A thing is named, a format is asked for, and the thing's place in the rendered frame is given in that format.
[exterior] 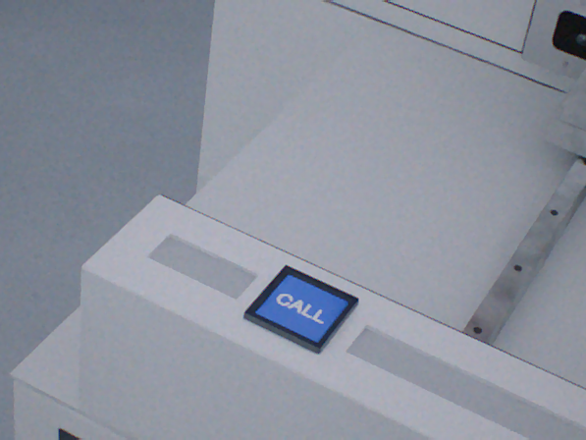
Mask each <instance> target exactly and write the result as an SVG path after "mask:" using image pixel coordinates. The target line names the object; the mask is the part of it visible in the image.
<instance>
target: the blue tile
mask: <svg viewBox="0 0 586 440"><path fill-rule="evenodd" d="M347 305H348V302H345V301H343V300H341V299H338V297H336V296H334V295H331V294H329V293H327V292H325V291H322V290H320V289H317V288H315V287H313V286H311V284H308V283H305V282H303V281H301V280H299V279H297V278H295V277H292V276H290V275H288V276H287V277H286V278H285V279H284V280H283V282H282V283H281V284H279V286H278V287H277V288H276V290H275V291H274V292H273V293H272V294H271V295H270V296H269V299H268V300H267V301H265V302H264V303H263V304H262V305H261V306H260V307H259V308H258V309H257V310H256V312H255V313H257V314H259V315H261V316H263V317H265V318H268V319H270V320H272V321H274V322H277V323H279V324H282V326H284V327H286V328H288V329H290V330H292V331H294V332H296V333H298V334H301V335H303V336H305V337H308V339H310V340H312V341H314V342H316V343H318V342H320V340H321V339H322V337H323V336H324V334H325V333H326V332H327V331H328V329H329V328H330V327H331V324H332V323H334V322H335V321H336V319H337V318H338V317H339V316H340V314H341V313H342V312H343V309H344V308H345V307H346V306H347Z"/></svg>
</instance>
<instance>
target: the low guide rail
mask: <svg viewBox="0 0 586 440"><path fill-rule="evenodd" d="M585 197H586V157H582V156H580V155H579V156H578V157H577V159H576V160H575V162H574V163H573V166H572V167H571V169H569V170H568V172H567V173H566V175H565V176H564V179H563V180H562V182H561V183H560V185H559V187H558V188H556V190H555V192H554V194H553V195H552V197H551V198H550V200H549V201H548V203H547V205H546V207H544V208H543V210H542V211H541V213H540V214H539V216H538V217H537V220H536V221H535V223H534V225H533V226H532V228H530V229H529V232H528V233H527V235H526V236H525V238H524V239H523V241H522V242H521V244H520V246H519V247H518V248H517V249H516V251H515V252H514V254H513V255H512V257H511V259H510V261H509V262H508V264H507V265H506V266H505V267H504V269H503V270H502V273H501V274H500V276H499V277H498V279H497V280H496V282H495V283H494V286H493V287H491V289H490V290H489V292H488V293H487V295H486V296H485V299H484V300H483V301H482V302H481V304H480V305H478V307H477V308H476V310H475V312H474V314H473V315H472V317H471V318H470V320H469V321H468V323H467V325H466V327H464V328H463V330H462V331H461V332H463V333H466V334H468V335H471V336H473V337H474V338H475V339H477V340H480V341H483V342H485V343H487V344H489V345H493V344H494V342H495V341H496V339H497V338H498V335H499V333H500V332H501V330H502V329H503V327H504V325H506V322H507V321H508V319H509V317H510V316H511V314H512V313H513V310H514V309H515V307H516V305H517V304H518V303H519V302H520V301H521V299H522V296H523V295H524V293H525V292H526V290H527V288H528V287H529V285H530V283H532V281H533V280H534V278H535V276H536V275H537V273H538V272H539V269H540V267H541V266H542V264H543V263H544V261H546V259H547V258H548V255H549V254H550V252H551V250H552V249H553V247H554V246H555V243H556V242H557V241H558V240H559V238H560V236H561V235H562V233H563V230H564V229H565V227H566V226H567V224H568V222H569V221H571V219H572V217H573V215H574V214H575V212H576V210H577V209H578V207H579V206H580V203H581V201H582V200H583V198H585Z"/></svg>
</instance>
